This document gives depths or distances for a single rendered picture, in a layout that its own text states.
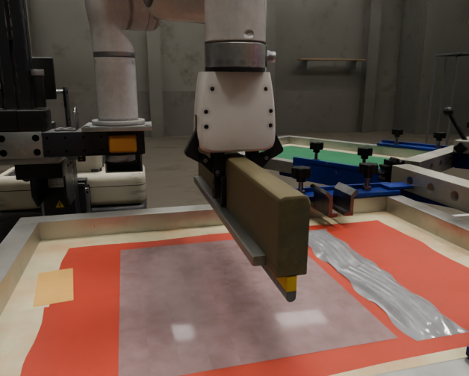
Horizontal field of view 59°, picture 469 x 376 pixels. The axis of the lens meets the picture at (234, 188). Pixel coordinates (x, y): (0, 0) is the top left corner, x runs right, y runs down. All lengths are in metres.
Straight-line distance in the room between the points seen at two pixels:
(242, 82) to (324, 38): 11.07
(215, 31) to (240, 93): 0.08
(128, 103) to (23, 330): 0.62
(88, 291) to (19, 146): 0.54
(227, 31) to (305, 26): 10.91
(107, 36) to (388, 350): 0.83
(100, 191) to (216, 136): 1.13
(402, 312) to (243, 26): 0.39
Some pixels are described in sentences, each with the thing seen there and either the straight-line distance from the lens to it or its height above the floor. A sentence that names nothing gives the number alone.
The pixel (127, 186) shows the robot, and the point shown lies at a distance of 1.60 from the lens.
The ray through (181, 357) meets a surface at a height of 0.96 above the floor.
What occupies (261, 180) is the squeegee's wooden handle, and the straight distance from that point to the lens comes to 0.41.
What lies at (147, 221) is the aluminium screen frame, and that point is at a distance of 0.81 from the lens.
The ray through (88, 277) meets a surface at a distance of 0.65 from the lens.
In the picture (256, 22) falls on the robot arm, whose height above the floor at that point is 1.30.
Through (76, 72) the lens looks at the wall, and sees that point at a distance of 10.68.
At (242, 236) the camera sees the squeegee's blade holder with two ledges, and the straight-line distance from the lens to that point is 0.44.
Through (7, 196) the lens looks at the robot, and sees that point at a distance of 1.67.
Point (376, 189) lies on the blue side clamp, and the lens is 0.98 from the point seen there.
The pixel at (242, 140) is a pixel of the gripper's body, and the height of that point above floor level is 1.16.
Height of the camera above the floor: 1.23
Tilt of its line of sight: 14 degrees down
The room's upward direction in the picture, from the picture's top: straight up
